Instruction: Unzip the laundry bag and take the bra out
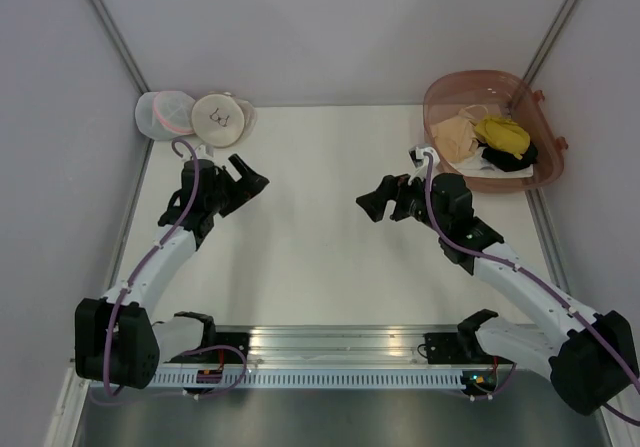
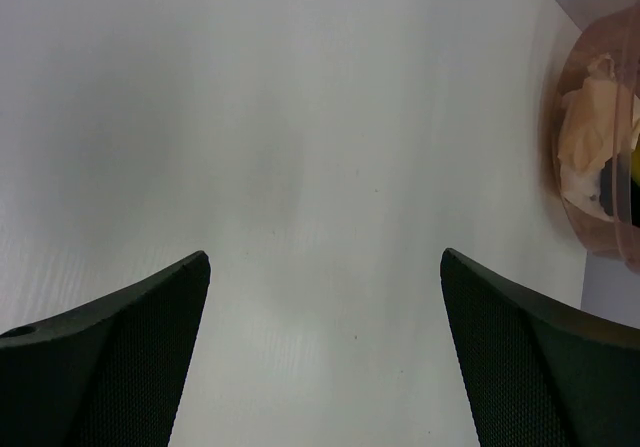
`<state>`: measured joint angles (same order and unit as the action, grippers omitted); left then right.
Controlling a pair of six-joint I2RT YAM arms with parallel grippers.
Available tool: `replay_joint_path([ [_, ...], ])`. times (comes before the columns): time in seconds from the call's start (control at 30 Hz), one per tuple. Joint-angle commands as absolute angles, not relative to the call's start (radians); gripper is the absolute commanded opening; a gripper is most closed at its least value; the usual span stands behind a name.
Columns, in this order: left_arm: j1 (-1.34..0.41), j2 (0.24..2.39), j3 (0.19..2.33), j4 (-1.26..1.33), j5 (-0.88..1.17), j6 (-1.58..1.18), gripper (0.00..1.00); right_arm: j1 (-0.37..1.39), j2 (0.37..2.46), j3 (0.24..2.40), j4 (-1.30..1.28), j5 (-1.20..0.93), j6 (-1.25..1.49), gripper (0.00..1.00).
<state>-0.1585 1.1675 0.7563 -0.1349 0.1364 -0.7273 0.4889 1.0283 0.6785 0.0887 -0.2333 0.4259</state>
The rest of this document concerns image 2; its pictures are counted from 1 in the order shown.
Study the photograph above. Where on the white garment in basket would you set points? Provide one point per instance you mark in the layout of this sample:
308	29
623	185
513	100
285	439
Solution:
583	191

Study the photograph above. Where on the translucent pink plastic basket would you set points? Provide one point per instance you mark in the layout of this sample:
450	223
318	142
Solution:
616	34

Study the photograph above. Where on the beige bra in basket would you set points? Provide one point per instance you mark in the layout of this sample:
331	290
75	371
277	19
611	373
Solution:
587	133

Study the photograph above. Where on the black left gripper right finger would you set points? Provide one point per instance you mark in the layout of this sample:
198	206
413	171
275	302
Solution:
536	371

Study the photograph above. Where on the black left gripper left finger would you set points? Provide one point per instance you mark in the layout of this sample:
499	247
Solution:
110	372

